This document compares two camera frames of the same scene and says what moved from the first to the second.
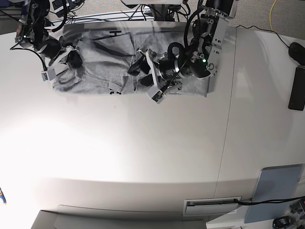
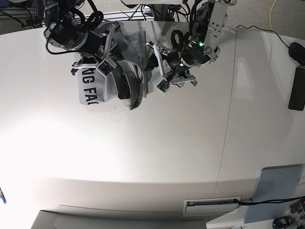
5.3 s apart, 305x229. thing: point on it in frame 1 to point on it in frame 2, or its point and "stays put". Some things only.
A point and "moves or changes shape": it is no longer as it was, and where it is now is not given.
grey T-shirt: x=106 y=51 moves or changes shape
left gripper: x=57 y=50 to x=95 y=48
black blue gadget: x=282 y=223 stays put
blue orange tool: x=2 y=196 stays put
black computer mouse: x=297 y=52 stays put
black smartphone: x=297 y=97 stays put
